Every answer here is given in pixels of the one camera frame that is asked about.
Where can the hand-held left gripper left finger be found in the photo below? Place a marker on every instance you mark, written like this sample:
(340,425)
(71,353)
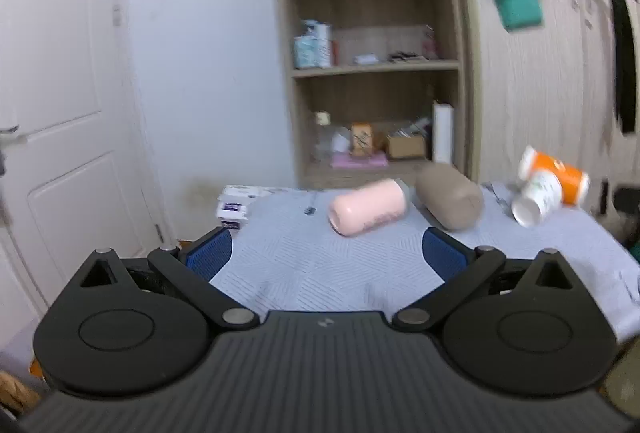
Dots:
(212,253)

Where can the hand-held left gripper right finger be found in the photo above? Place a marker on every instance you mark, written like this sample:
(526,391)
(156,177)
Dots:
(442,254)

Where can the pink cup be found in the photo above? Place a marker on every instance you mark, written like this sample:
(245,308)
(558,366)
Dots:
(367,211)

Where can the brown cup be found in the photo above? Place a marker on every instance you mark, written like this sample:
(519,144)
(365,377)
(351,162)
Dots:
(450,202)

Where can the white green-print paper cup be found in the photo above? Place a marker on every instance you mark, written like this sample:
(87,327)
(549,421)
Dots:
(535,201)

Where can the white purple tissue pack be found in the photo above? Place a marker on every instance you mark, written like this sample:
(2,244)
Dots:
(234,209)

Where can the light blue quilted blanket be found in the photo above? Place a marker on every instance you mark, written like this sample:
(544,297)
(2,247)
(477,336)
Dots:
(320,263)

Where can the small cardboard box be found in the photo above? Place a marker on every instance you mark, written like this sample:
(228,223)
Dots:
(406,145)

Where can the pink flat pack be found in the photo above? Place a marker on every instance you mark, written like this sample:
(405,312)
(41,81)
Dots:
(360,160)

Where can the orange patterned box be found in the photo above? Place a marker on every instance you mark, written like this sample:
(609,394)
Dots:
(363,139)

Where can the orange and white bottle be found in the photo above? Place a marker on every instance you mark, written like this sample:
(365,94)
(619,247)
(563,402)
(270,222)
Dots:
(562,173)

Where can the clear glass bottle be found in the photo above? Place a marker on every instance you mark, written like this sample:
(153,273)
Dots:
(322,135)

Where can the wooden shelf unit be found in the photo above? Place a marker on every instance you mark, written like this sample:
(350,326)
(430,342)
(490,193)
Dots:
(370,88)

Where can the black flat case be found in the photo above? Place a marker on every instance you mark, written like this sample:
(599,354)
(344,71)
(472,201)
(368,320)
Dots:
(407,56)

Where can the white door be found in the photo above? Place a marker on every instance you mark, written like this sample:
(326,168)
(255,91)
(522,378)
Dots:
(65,113)

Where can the small white box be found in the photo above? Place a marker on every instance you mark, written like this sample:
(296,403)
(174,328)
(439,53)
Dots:
(366,58)

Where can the wooden wardrobe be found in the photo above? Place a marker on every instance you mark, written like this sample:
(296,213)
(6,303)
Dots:
(550,73)

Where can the white teal box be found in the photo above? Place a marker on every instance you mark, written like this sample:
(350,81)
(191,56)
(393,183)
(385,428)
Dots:
(312,44)

